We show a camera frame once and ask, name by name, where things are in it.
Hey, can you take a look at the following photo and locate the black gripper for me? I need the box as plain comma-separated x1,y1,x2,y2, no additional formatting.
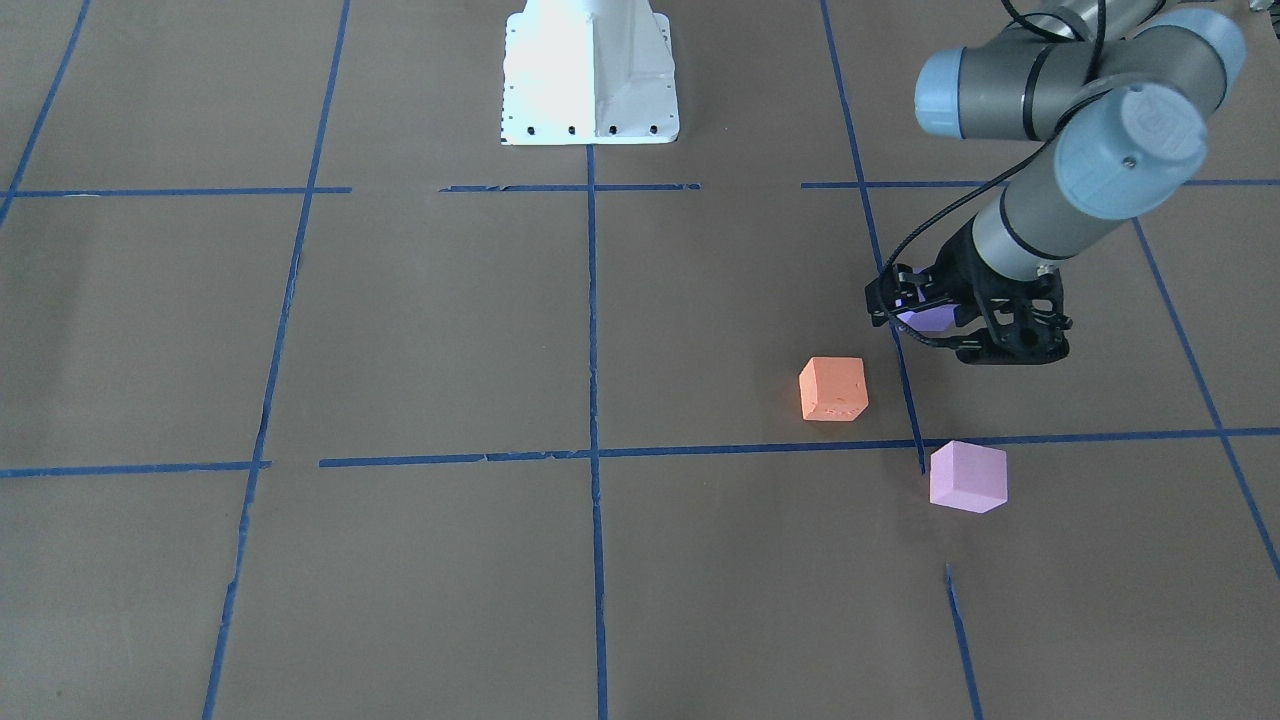
867,222,1073,366

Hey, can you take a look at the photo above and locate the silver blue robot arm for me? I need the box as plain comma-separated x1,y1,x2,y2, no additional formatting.
865,1,1247,365

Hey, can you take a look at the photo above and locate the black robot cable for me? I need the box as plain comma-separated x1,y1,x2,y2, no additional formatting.
878,0,1166,275

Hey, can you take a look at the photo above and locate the pink foam cube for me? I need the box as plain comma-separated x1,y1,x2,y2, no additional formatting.
928,441,1009,514

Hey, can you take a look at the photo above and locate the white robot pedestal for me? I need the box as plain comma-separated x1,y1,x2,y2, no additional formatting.
500,1,681,146

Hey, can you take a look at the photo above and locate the purple foam cube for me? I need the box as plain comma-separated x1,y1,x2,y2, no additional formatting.
896,304,956,333

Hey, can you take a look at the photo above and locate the orange foam cube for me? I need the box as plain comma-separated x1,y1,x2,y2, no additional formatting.
797,356,870,421

